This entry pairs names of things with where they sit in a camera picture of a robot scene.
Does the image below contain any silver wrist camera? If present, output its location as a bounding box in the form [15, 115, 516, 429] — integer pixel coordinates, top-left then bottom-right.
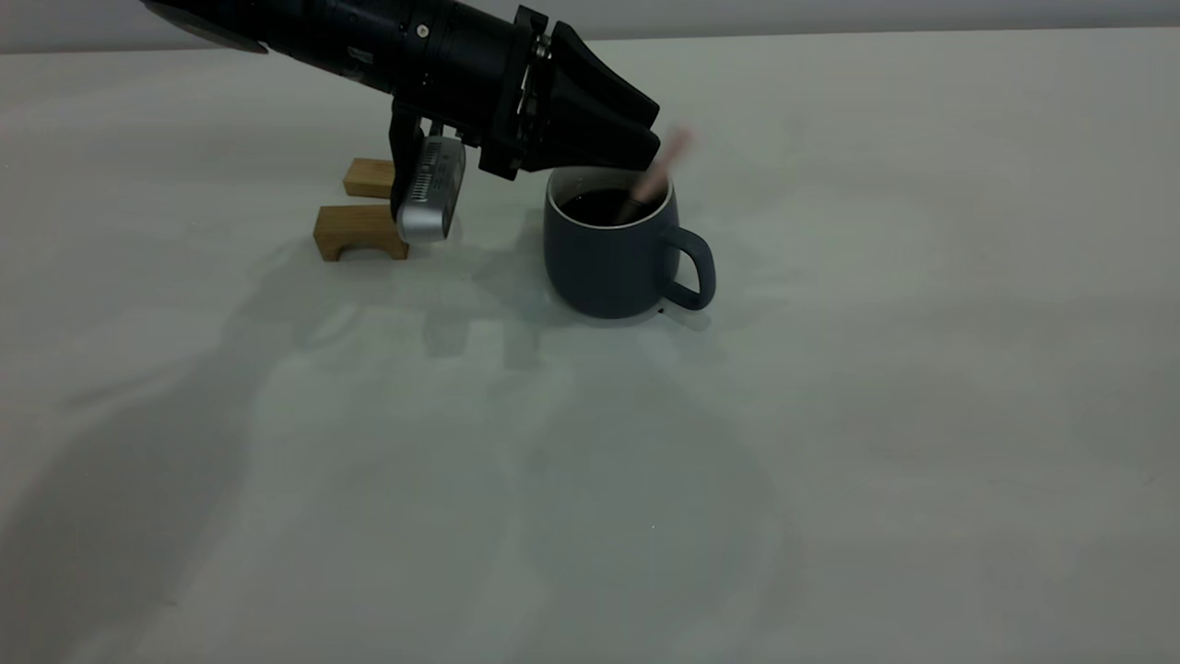
[387, 100, 467, 246]

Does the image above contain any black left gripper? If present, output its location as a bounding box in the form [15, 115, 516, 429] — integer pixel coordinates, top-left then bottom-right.
[478, 5, 664, 182]

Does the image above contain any flat wooden block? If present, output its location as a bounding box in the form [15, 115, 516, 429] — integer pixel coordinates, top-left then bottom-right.
[343, 157, 398, 200]

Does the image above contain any dark coffee liquid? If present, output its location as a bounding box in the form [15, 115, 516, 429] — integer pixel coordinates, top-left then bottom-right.
[557, 188, 648, 228]

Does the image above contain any arched wooden block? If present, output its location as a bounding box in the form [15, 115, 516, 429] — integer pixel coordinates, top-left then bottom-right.
[313, 204, 410, 263]

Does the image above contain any dark grey ceramic mug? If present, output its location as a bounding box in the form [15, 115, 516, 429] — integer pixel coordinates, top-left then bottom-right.
[542, 167, 718, 320]

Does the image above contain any pink handled grey spoon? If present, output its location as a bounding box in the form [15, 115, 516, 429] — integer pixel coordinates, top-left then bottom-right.
[616, 127, 694, 225]

